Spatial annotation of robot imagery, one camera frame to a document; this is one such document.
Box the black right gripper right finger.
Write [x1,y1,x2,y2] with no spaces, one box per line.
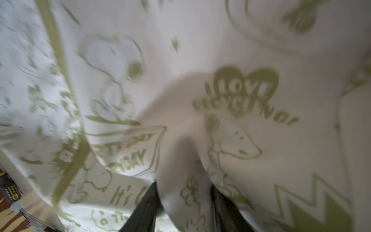
[210,185,254,232]

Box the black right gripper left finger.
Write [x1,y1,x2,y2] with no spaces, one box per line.
[119,182,161,232]

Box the white green printed jacket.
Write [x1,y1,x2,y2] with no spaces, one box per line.
[1,1,371,232]

